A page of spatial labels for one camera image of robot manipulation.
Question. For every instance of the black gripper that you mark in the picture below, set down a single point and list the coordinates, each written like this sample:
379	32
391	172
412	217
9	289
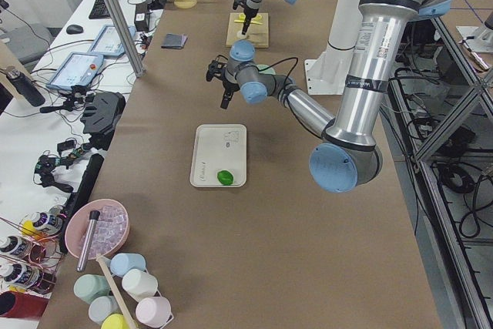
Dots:
227	86
249	14

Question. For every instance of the mint green bowl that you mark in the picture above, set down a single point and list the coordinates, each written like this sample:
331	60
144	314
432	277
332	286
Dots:
266	69

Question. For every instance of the pink ice bowl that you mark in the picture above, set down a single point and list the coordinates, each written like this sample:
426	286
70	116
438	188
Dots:
112	228

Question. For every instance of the yellow plastic knife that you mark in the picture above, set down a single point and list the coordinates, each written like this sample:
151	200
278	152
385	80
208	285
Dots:
243	21

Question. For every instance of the bamboo cutting board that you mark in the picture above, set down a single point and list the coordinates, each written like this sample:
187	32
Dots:
258	35

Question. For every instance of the cream rabbit tray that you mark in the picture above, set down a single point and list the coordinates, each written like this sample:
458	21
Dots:
219	147

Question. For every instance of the grey folded cloth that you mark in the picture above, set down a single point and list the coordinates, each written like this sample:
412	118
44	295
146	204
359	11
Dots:
174	41

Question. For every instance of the green lime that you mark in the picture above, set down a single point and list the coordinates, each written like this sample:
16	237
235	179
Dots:
225	177

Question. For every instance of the black plastic device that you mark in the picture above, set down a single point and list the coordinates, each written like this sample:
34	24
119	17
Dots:
100	117

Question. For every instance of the far teach pendant tablet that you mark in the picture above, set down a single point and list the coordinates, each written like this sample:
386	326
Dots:
107	43

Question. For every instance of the teach pendant tablet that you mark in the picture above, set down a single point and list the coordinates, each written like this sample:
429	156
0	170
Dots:
107	43
78	69

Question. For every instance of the black keyboard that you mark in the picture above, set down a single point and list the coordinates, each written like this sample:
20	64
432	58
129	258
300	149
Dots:
99	10

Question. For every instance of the near teach pendant tablet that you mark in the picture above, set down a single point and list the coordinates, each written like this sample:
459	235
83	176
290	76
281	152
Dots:
78	69

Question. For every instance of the black computer mouse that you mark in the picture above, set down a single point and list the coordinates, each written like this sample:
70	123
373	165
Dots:
74	29

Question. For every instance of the steel tube with black cap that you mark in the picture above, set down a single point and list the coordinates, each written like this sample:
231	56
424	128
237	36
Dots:
87	243

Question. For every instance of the light blue cup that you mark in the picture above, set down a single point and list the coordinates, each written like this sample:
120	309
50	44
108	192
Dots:
122	263

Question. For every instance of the wooden stick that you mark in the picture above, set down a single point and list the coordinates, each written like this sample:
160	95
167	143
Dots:
114	288

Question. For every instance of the white cup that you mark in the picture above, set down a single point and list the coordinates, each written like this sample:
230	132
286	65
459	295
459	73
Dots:
139	284

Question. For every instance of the pink cup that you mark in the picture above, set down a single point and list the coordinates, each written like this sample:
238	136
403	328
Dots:
154	312

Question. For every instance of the mint green cup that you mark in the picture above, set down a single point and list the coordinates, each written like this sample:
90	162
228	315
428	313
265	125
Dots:
88	287

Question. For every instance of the grey cup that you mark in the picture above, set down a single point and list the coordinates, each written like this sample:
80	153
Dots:
101	308

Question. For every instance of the yellow cup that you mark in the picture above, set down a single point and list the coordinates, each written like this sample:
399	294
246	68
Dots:
115	321

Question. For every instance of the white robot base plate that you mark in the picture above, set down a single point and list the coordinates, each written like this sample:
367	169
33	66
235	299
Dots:
325	78

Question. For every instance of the aluminium frame post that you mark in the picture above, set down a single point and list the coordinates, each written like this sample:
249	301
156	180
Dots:
122	29

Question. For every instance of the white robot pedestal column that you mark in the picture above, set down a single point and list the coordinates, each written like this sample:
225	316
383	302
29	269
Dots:
344	30

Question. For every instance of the white wire cup rack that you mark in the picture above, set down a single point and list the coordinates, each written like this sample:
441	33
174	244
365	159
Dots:
152	310

